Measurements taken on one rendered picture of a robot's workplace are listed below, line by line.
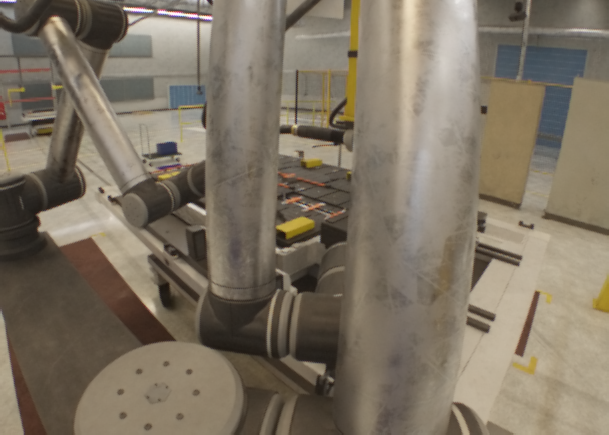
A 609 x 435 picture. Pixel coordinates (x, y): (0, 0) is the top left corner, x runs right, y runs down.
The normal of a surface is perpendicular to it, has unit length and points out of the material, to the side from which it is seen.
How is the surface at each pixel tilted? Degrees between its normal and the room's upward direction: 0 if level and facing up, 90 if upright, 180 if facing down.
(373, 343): 72
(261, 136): 84
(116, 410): 0
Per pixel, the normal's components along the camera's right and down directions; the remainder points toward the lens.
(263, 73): 0.60, 0.19
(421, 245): -0.13, 0.00
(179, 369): 0.04, -0.93
